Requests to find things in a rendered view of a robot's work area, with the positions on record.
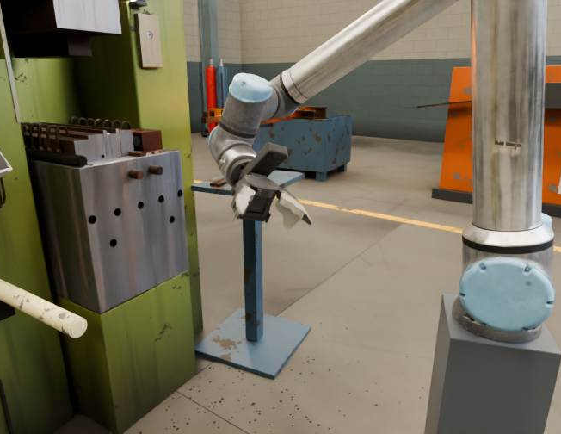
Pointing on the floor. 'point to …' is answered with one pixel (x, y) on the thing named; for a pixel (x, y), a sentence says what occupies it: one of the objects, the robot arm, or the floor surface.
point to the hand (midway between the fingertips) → (280, 216)
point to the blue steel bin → (313, 143)
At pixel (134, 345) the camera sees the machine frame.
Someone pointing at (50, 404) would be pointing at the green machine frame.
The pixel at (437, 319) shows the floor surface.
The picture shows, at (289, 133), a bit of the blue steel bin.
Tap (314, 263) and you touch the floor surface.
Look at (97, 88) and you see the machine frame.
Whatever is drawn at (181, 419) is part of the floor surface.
